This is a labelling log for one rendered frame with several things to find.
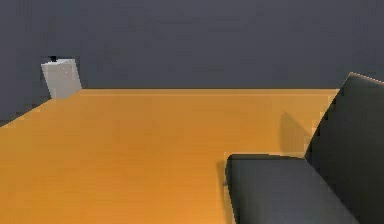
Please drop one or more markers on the light grey bin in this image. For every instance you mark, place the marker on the light grey bin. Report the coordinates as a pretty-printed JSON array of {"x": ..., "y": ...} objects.
[{"x": 62, "y": 80}]

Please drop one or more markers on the dark grey armchair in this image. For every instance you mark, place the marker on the dark grey armchair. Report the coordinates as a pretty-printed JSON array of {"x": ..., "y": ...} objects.
[{"x": 333, "y": 180}]

